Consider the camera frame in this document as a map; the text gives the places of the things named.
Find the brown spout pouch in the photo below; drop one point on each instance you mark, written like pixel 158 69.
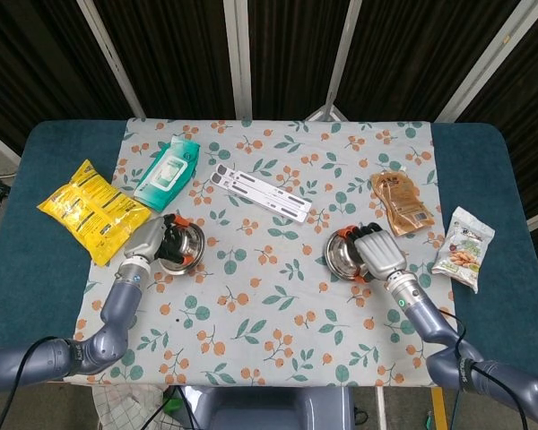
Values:
pixel 403 206

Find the yellow snack bag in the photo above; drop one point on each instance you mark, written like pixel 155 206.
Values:
pixel 89 210

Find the white folding laptop stand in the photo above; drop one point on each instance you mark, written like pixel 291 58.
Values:
pixel 260 192

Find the teal table mat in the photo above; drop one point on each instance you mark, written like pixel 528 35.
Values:
pixel 36 269

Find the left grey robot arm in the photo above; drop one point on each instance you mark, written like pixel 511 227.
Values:
pixel 121 304

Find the white nut snack packet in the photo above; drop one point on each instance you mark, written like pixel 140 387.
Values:
pixel 464 251

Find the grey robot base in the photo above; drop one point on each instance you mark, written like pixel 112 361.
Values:
pixel 269 407

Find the yellow floor tape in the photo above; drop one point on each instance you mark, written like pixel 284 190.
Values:
pixel 440 412

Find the floral tablecloth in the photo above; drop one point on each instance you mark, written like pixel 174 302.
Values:
pixel 269 313

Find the white frame post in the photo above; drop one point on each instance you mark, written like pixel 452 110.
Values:
pixel 238 58
pixel 343 45
pixel 484 62
pixel 112 58

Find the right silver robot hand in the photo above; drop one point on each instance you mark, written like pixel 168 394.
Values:
pixel 381 251

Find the steel bowl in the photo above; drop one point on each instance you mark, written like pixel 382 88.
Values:
pixel 190 242
pixel 338 255

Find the white tripod stand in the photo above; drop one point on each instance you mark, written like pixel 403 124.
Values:
pixel 327 114

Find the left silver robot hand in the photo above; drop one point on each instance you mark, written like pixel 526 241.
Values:
pixel 145 242

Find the green wet wipes pack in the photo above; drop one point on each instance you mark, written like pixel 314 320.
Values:
pixel 166 174

